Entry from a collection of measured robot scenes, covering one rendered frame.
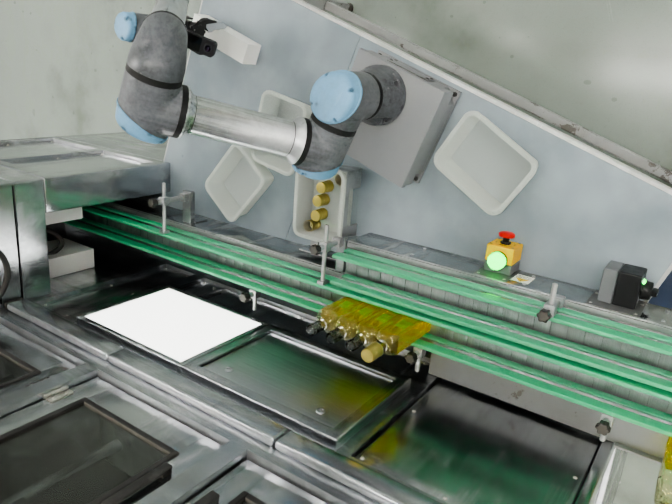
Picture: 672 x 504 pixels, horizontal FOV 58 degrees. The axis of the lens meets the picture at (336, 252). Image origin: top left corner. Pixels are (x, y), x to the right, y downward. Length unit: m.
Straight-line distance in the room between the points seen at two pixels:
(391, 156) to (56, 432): 1.01
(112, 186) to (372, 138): 0.95
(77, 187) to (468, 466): 1.43
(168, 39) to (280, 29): 0.67
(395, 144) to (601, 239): 0.55
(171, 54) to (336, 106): 0.37
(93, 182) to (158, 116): 0.82
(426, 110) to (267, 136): 0.40
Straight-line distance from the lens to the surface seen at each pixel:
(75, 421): 1.50
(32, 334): 1.87
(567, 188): 1.54
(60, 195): 2.06
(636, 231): 1.53
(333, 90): 1.40
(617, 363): 1.44
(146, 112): 1.33
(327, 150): 1.44
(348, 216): 1.75
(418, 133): 1.55
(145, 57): 1.30
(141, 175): 2.22
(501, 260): 1.51
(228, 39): 1.96
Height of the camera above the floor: 2.24
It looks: 53 degrees down
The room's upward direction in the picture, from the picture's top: 111 degrees counter-clockwise
